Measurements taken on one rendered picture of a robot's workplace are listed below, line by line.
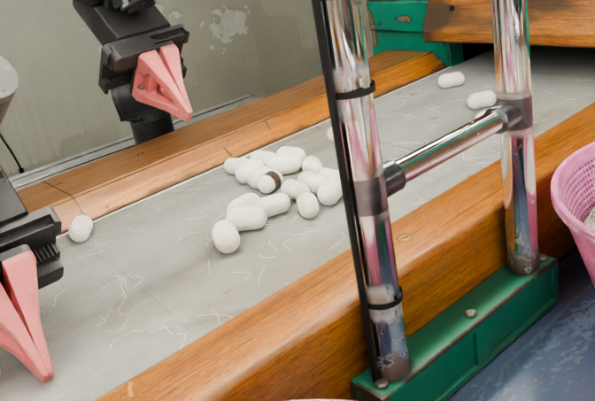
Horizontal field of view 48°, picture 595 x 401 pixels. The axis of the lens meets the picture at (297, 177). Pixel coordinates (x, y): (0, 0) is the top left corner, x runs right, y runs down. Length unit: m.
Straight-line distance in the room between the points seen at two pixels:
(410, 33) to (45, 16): 1.79
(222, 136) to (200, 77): 2.11
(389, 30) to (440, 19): 0.16
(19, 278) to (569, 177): 0.42
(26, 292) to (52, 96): 2.21
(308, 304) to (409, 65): 0.62
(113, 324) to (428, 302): 0.23
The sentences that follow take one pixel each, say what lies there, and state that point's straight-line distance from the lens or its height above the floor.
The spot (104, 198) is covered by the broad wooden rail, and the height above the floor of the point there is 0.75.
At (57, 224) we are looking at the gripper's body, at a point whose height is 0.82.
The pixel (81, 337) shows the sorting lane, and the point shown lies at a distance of 0.51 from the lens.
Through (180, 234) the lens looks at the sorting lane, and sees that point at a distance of 0.62.
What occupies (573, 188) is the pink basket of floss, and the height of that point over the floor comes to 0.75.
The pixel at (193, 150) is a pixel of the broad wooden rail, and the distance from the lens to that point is 0.77.
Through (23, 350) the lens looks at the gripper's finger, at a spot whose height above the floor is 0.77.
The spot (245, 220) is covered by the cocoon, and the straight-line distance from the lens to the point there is 0.58.
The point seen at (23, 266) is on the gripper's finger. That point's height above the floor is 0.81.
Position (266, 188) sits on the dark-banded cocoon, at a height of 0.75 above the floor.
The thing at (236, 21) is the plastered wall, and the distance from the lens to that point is 2.98.
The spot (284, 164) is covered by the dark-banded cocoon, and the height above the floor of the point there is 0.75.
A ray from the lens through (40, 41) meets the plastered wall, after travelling 2.64.
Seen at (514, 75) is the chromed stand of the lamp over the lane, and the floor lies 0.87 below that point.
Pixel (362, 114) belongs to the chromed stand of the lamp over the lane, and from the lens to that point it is 0.36.
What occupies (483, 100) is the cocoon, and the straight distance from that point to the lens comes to 0.82.
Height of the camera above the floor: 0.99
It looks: 21 degrees down
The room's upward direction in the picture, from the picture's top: 11 degrees counter-clockwise
